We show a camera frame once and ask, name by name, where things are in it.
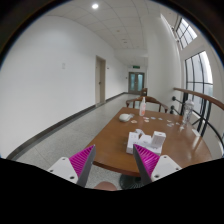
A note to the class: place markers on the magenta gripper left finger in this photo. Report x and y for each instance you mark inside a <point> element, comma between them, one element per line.
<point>75,169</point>

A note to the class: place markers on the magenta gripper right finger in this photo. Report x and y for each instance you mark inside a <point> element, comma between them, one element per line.
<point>153,167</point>

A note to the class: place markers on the white charger adapter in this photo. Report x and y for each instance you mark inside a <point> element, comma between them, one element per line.
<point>158,139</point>

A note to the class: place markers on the white power strip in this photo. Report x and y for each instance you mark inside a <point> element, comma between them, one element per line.
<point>144,141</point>

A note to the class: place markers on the white small plug cube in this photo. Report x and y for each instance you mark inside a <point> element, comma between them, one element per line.
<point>133,137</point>

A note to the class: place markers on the round wooden table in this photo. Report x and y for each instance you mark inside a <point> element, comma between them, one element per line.
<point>182,145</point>

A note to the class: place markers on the white computer mouse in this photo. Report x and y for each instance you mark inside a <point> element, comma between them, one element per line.
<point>125,117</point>

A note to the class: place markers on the white spray bottle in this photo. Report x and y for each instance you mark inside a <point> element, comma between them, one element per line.
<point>142,107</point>

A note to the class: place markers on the wooden chair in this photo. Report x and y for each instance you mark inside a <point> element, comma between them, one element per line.
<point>147,99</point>

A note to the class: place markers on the clear plastic water bottle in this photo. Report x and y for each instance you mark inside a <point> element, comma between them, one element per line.
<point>188,108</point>

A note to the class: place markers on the wooden handrail with black bars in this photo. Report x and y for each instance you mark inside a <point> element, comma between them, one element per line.
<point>203,114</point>

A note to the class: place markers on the double glass door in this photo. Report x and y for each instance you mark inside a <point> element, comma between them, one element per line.
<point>136,82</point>

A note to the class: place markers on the green exit sign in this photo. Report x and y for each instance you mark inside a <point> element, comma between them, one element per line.
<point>135,67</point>

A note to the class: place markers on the large arched window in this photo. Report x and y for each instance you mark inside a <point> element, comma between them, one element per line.
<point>199,75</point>

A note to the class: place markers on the beige side door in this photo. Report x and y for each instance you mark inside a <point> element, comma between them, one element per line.
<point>100,80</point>

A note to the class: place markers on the round ceiling light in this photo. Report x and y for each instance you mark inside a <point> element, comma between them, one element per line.
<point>95,6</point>

